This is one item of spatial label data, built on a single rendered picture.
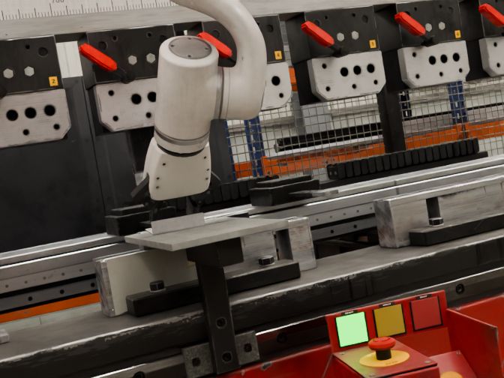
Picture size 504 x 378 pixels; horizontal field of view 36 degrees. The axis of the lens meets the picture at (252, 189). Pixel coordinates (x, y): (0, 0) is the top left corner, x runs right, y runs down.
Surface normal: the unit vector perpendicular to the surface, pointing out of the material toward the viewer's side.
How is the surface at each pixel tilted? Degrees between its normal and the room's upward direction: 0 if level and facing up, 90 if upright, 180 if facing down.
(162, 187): 132
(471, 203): 90
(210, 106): 126
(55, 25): 90
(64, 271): 90
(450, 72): 90
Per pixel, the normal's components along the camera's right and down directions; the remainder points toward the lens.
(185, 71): 0.00, 0.64
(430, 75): 0.39, -0.02
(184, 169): 0.37, 0.65
